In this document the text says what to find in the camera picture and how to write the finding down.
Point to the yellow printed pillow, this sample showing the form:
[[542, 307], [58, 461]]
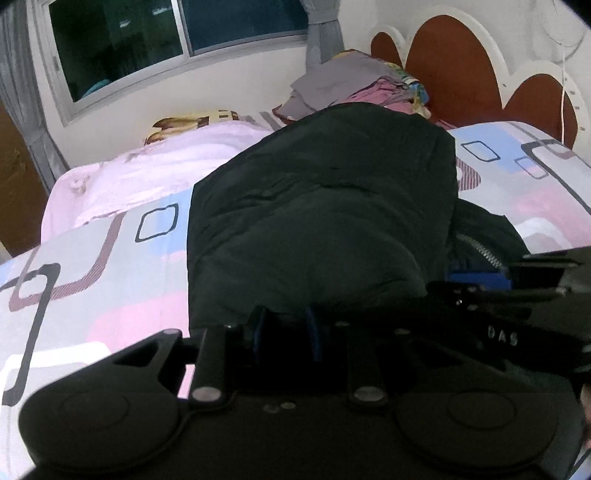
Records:
[[184, 124]]

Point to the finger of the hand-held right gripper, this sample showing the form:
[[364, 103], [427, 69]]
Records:
[[466, 295], [480, 280]]

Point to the sliding glass window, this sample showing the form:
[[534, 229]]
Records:
[[152, 41]]

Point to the folded grey cloth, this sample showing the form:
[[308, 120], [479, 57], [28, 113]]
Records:
[[332, 81]]

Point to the patterned pastel bedsheet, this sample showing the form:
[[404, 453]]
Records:
[[92, 286]]

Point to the black puffer jacket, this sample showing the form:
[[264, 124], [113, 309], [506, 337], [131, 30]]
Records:
[[323, 207]]

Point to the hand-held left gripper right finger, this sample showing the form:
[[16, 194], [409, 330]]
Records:
[[311, 330]]

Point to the colourful printed cloth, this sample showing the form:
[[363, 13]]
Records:
[[415, 92]]

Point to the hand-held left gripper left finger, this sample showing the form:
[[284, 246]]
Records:
[[260, 325]]

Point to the pink quilt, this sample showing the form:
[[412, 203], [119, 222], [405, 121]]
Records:
[[152, 170]]

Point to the brown and white headboard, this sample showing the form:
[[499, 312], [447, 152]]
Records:
[[452, 64]]

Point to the brown wooden door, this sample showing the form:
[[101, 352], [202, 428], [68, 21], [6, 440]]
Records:
[[18, 194]]

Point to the grey curtain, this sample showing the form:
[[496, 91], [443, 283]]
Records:
[[27, 92], [323, 41]]

